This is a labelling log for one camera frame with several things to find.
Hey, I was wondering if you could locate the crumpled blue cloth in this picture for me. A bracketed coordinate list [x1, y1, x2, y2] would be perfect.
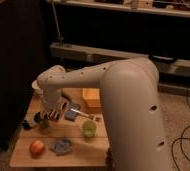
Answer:
[49, 137, 72, 155]

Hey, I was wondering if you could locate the small metal brush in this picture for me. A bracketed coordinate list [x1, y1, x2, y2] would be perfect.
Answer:
[71, 108, 101, 122]

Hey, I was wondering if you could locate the green cucumber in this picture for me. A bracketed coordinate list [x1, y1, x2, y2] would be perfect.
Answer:
[61, 92, 72, 102]

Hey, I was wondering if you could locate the white paper cup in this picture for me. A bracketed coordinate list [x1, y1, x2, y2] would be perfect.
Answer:
[31, 80, 42, 96]

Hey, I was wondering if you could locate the dark metal cup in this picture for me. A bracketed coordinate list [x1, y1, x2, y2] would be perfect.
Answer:
[34, 112, 49, 129]

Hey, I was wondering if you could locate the black floor cable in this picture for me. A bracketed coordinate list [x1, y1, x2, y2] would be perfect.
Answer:
[171, 61, 190, 171]

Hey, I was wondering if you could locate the wooden table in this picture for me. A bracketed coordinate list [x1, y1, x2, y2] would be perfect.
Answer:
[10, 88, 109, 168]

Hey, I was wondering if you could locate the yellow plastic bin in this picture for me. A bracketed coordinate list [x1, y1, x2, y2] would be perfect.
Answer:
[82, 88, 100, 108]

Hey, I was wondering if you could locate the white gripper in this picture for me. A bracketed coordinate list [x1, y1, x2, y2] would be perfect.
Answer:
[42, 97, 68, 115]

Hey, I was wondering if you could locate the brown pine cone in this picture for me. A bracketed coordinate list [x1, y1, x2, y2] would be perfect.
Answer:
[106, 149, 112, 166]

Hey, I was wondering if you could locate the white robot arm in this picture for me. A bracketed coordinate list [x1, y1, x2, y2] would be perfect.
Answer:
[37, 58, 174, 171]

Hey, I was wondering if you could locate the striped brown box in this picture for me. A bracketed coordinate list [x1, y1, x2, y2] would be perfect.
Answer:
[48, 110, 60, 122]

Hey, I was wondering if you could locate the blue sponge block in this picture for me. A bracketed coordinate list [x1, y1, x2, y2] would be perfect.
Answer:
[65, 103, 80, 121]

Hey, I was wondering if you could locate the green plastic cup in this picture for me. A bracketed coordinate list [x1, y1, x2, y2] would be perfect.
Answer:
[82, 120, 96, 138]

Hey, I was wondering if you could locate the red apple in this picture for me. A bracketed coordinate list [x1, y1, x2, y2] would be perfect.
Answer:
[29, 140, 45, 156]

